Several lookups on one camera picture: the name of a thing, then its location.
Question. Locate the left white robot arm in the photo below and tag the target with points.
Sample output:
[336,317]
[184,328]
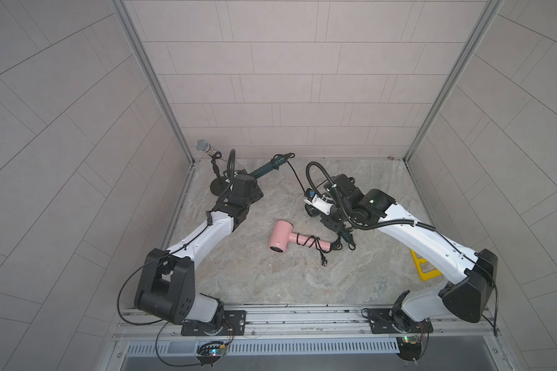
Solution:
[167,286]

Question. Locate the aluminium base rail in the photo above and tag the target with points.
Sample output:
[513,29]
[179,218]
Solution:
[299,321]

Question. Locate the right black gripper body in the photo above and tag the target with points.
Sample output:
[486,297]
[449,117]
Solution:
[340,212]

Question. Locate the pink hair dryer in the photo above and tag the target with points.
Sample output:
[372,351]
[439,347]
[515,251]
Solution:
[282,235]

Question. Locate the yellow sticker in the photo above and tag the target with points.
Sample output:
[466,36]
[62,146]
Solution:
[425,269]

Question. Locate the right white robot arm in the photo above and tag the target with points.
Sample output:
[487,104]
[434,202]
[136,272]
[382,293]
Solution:
[470,275]

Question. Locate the black microphone stand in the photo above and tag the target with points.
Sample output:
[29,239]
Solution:
[220,183]

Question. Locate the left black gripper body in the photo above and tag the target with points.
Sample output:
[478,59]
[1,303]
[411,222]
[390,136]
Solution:
[253,194]

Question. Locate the green hair dryer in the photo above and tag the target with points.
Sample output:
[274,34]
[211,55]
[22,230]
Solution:
[312,211]
[274,164]

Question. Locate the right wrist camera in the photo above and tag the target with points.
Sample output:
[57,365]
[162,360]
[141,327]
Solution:
[322,202]

